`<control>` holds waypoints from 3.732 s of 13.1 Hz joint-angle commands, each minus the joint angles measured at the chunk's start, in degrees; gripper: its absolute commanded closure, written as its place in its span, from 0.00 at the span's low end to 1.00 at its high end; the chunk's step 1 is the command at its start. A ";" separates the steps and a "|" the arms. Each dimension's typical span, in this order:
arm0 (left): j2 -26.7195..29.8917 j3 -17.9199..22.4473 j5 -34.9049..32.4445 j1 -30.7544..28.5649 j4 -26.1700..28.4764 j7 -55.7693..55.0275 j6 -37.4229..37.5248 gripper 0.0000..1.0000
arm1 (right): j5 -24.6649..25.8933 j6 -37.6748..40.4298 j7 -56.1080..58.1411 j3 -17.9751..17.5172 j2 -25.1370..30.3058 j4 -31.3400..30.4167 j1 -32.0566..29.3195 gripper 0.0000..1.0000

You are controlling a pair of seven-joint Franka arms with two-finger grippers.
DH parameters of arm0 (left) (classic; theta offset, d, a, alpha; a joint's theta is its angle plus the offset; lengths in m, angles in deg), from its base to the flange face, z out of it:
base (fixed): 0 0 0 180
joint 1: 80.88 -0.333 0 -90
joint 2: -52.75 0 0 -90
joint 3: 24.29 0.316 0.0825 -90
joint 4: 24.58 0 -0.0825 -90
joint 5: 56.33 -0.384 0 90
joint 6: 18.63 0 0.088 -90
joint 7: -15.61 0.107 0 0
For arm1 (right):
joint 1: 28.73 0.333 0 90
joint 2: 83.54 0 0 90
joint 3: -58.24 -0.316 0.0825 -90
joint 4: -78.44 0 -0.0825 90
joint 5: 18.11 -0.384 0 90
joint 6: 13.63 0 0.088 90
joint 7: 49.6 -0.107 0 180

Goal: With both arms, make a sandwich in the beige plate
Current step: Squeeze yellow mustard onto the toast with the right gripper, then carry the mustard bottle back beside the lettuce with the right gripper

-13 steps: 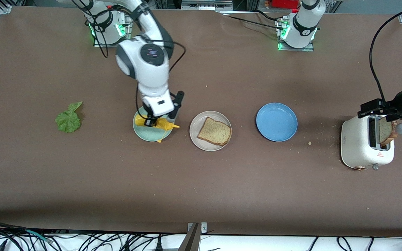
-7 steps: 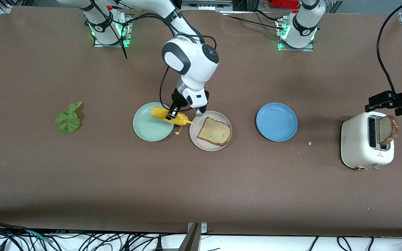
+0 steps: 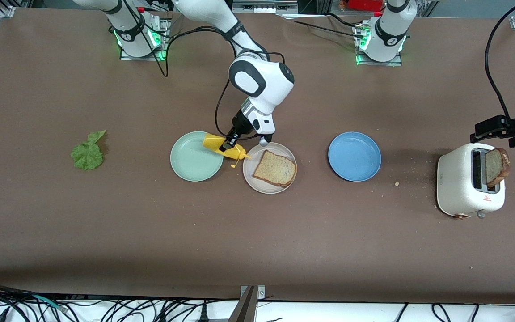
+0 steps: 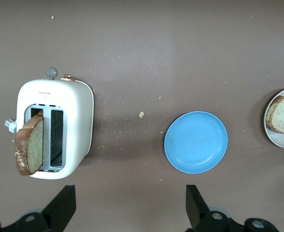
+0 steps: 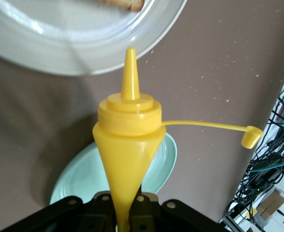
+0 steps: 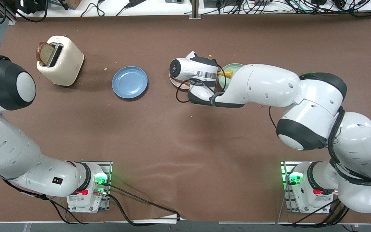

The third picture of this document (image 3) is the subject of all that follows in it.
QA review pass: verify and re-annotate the blue plate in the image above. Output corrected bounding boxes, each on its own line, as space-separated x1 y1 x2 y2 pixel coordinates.
328 131 382 182

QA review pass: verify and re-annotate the beige plate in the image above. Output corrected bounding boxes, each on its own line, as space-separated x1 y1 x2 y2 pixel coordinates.
242 142 298 195

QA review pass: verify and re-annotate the mint green plate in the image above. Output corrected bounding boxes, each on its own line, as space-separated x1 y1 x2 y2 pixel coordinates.
170 131 224 182

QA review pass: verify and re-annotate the light bread slice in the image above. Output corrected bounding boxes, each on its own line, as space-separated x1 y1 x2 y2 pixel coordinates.
252 150 297 188

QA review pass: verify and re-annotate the short black base cable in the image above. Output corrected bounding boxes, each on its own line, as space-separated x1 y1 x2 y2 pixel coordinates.
327 13 357 28

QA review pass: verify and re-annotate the white toaster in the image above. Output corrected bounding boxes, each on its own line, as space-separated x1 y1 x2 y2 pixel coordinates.
436 143 506 220

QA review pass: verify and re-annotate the small metal bracket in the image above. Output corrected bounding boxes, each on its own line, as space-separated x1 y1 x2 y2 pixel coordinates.
240 285 266 301

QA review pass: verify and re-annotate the red box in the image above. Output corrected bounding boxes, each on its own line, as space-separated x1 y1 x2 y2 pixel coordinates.
347 0 384 12

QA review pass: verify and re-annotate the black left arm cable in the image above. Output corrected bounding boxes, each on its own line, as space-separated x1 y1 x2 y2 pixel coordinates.
484 0 515 121

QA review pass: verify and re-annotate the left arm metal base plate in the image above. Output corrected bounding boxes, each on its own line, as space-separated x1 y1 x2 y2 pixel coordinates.
354 25 403 67

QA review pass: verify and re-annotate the grey aluminium bar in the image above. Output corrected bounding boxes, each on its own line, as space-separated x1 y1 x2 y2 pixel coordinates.
227 285 258 322

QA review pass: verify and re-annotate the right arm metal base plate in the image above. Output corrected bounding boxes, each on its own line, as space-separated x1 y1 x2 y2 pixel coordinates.
119 18 169 61

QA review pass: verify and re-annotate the grey metal box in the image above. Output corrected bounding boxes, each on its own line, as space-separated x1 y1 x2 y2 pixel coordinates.
232 0 298 14

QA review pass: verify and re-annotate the teal cable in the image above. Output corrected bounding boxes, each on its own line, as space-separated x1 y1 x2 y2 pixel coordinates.
32 294 68 312

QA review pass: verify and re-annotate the long black base cable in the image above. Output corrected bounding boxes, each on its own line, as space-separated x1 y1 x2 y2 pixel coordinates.
291 19 366 38

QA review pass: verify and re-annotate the green lettuce leaf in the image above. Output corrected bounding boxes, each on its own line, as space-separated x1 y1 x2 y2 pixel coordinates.
71 130 107 171

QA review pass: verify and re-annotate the yellow mustard squeeze bottle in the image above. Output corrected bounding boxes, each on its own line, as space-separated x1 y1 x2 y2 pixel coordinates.
203 133 252 169

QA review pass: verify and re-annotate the dark crust bread slice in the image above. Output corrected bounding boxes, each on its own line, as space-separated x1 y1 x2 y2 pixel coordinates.
485 148 511 188

